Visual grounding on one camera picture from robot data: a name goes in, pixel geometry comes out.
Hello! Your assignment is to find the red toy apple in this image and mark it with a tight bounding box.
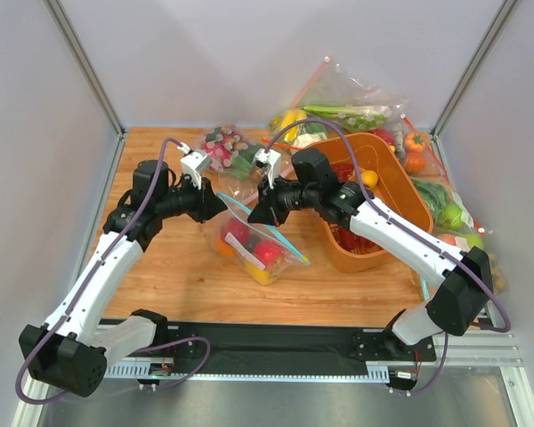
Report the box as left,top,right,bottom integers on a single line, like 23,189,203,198
220,218,249,244

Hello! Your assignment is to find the clear blue zip bag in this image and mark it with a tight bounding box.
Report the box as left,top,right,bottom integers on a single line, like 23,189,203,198
212,192,311,286

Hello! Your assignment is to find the dark toy plum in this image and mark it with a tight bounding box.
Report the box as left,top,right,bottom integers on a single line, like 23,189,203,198
244,235,261,253

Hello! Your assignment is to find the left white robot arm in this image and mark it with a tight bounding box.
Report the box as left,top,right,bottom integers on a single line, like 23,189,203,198
19,153,226,397

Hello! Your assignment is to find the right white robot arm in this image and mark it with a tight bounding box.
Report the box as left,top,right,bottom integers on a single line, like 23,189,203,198
248,148,492,345

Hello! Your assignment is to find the dragon fruit zip bag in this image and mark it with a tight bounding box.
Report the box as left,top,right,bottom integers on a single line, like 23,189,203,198
193,125,266,205

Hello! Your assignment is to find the banana cauliflower zip bag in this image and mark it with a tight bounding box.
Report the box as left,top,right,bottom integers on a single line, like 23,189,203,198
263,107,330,151

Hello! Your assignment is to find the green vegetable zip bag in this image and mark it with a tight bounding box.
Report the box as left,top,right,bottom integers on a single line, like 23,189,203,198
291,56,408,133

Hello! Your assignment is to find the orange pumpkin zip bag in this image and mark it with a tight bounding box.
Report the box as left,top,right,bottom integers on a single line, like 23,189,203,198
369,114,448,180

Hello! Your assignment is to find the green apple zip bag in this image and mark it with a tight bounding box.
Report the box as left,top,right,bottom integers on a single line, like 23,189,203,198
411,176,486,236

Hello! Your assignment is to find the potato banana zip bag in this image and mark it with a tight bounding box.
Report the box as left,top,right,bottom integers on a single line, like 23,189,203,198
435,230,508,299

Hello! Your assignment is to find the red toy tomato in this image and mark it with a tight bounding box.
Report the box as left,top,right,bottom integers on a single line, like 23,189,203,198
253,239,284,269

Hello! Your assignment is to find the orange toy orange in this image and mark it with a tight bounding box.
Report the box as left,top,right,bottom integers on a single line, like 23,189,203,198
215,238,236,257

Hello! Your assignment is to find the red toy lobster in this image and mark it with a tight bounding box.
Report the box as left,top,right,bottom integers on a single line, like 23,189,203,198
329,163,381,255

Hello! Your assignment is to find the yellow toy bell pepper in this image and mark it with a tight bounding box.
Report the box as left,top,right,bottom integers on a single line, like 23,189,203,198
244,262,278,286

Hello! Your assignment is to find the yellow toy pepper in bin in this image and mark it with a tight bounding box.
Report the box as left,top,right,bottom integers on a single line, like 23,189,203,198
361,170,379,189

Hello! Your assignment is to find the orange plastic bin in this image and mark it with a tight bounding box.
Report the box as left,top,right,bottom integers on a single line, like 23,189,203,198
312,133,433,273

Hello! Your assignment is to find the black base mat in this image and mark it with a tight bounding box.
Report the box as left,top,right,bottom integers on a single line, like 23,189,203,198
117,319,437,379

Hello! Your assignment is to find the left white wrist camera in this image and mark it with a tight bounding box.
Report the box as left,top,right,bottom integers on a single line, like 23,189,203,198
181,150,212,189

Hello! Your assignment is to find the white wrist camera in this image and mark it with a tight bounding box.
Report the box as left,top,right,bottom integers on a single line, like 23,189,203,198
181,150,212,189
253,149,281,189

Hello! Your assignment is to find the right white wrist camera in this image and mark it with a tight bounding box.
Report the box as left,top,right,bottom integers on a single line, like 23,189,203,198
253,149,281,189

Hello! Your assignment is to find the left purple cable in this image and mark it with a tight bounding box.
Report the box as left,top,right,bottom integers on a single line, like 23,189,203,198
15,138,213,405

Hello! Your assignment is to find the left aluminium post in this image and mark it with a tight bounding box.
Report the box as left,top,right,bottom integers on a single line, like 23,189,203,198
44,0,128,134

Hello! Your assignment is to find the aluminium post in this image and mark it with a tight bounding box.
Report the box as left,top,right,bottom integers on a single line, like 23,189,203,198
430,0,524,137
44,0,128,134

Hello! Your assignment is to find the aluminium frame rail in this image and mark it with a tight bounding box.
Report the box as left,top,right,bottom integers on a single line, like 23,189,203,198
11,302,534,427

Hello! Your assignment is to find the right aluminium post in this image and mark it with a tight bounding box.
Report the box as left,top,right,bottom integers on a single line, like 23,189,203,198
430,0,524,137

